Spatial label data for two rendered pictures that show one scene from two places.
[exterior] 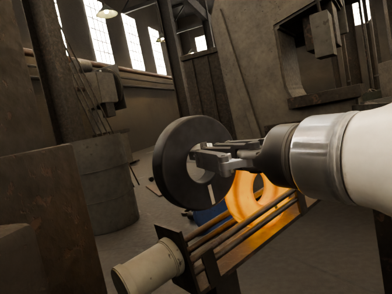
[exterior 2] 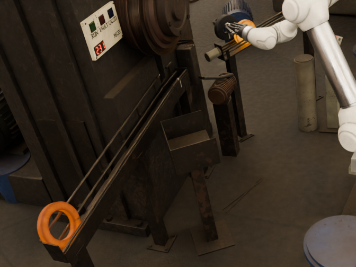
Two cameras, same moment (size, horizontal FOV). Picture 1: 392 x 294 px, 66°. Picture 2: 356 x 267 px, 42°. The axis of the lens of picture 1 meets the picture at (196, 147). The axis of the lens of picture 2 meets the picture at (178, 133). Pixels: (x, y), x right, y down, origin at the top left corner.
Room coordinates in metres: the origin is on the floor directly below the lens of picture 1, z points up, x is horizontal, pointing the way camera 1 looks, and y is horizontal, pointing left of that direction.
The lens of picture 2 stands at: (-2.22, -0.14, 1.82)
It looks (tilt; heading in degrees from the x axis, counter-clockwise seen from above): 32 degrees down; 12
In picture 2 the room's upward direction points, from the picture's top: 14 degrees counter-clockwise
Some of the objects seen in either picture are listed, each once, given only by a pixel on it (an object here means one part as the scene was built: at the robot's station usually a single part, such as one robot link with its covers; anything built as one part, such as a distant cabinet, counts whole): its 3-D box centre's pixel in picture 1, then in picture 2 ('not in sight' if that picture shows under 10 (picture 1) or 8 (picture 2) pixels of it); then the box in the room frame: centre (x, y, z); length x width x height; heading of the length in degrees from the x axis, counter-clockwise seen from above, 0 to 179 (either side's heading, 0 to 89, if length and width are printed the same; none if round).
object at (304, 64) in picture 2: not in sight; (305, 94); (0.49, -0.44, 0.26); 0.12 x 0.12 x 0.52
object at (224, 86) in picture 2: not in sight; (227, 115); (0.34, 0.07, 0.27); 0.22 x 0.13 x 0.53; 161
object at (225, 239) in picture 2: not in sight; (201, 189); (-0.47, 0.20, 0.36); 0.26 x 0.20 x 0.72; 16
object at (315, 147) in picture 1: (332, 157); (250, 34); (0.30, -0.14, 0.80); 0.09 x 0.06 x 0.09; 126
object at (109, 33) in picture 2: not in sight; (103, 30); (-0.22, 0.52, 1.15); 0.26 x 0.02 x 0.18; 161
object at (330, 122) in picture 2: not in sight; (332, 85); (0.48, -0.61, 0.31); 0.24 x 0.16 x 0.62; 161
